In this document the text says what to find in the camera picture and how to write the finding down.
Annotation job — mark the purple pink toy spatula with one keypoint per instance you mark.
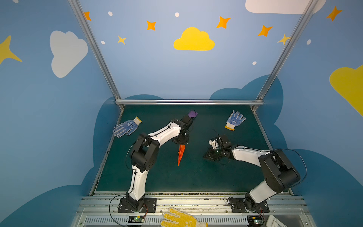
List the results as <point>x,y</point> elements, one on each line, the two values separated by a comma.
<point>192,114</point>

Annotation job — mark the right aluminium frame post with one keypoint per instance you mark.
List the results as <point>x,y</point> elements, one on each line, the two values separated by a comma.
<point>297,32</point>

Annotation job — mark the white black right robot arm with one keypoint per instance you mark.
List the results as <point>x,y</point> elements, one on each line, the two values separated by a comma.
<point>278,171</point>

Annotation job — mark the aluminium frame post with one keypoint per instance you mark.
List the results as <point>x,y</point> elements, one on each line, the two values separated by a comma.
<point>83,22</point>
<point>297,32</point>

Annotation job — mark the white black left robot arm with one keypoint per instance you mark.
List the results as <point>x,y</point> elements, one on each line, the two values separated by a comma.
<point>145,151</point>

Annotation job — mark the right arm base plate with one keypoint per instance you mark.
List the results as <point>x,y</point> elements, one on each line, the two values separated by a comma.
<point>243,205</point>

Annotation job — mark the horizontal aluminium frame rail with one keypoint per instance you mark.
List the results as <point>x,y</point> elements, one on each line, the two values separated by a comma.
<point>188,102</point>

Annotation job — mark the orange square paper sheet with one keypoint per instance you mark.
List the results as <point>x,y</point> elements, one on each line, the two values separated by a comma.
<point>180,153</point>

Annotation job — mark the yellow dotted glove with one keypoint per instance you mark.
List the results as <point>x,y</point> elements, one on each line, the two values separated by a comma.
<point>177,218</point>

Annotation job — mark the blue dotted glove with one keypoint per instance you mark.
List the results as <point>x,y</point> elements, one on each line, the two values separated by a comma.
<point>126,128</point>
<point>234,120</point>

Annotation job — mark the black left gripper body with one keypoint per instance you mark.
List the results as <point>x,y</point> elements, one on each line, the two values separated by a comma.
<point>181,138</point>

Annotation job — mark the right green circuit board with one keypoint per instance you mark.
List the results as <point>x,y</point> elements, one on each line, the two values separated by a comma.
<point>255,221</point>

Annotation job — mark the blue dotted glove right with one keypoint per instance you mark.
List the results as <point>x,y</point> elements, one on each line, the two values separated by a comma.
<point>234,120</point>

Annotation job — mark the white object bottom right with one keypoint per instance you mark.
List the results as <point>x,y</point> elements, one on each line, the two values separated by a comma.
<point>272,221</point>

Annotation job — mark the green circuit board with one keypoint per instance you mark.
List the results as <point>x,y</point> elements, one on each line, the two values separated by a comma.
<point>255,221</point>
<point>136,219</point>

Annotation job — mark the left green circuit board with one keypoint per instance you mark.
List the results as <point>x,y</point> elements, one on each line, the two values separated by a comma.
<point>136,219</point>

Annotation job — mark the left aluminium frame post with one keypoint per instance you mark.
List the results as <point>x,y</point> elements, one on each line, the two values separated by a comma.
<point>83,22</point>

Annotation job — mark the blue dotted glove left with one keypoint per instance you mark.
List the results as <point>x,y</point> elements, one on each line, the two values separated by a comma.
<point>126,128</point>

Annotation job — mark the aluminium front rail base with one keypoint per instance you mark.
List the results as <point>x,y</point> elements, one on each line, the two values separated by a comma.
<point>100,210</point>

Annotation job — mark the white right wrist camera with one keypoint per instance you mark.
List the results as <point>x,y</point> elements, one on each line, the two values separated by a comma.
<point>214,144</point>

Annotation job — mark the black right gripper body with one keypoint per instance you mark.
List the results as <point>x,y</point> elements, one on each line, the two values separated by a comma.
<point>211,154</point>

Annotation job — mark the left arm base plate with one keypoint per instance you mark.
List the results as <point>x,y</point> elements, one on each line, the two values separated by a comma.
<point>141,206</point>

